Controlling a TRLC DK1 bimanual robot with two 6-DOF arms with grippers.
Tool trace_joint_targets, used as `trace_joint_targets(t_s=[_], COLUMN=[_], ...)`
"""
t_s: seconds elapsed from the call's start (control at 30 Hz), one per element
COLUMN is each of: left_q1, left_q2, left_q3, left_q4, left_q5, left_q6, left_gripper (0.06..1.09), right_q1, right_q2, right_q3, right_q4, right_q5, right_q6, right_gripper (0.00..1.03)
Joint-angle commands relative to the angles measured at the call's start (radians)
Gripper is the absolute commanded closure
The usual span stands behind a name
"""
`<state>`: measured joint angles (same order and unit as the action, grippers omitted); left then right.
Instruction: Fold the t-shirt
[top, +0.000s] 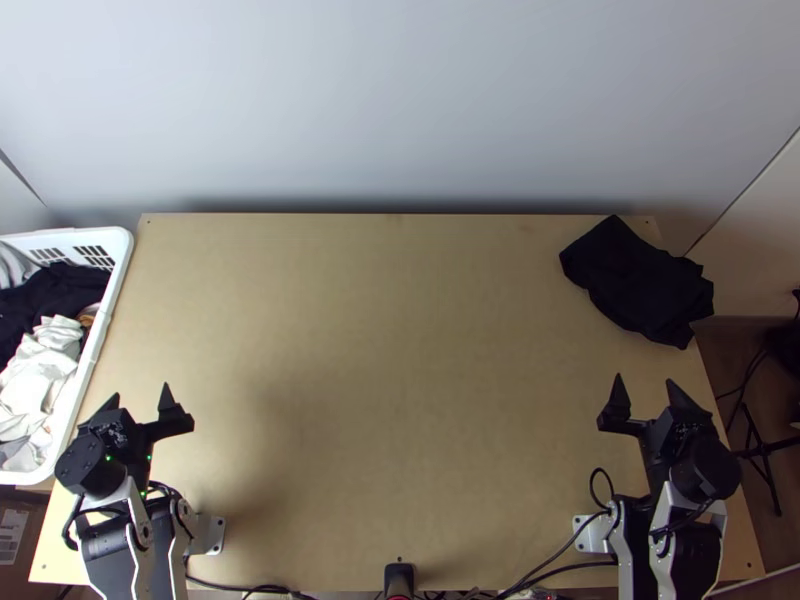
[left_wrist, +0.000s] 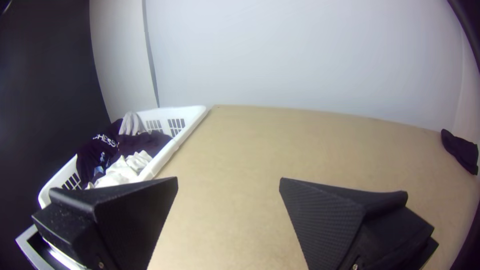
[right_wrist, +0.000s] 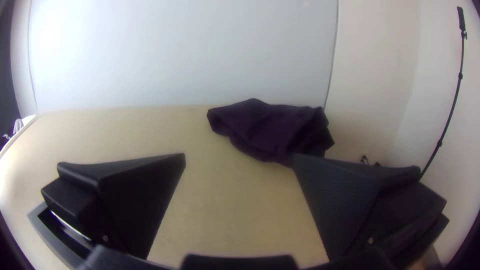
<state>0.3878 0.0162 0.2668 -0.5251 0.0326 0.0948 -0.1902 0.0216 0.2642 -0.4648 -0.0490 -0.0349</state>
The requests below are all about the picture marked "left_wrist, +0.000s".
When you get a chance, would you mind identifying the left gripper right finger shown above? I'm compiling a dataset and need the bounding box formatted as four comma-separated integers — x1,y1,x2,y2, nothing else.
278,176,440,270

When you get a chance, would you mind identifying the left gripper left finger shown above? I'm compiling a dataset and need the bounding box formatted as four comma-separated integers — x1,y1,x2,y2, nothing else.
31,176,179,270

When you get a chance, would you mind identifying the black t-shirt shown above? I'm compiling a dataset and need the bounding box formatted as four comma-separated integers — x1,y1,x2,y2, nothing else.
440,128,480,176

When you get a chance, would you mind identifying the heap of clothes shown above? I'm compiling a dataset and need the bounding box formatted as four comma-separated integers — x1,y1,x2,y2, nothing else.
75,110,174,190

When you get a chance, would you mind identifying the white laundry basket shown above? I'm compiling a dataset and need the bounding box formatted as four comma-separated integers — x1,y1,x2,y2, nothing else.
37,104,209,209

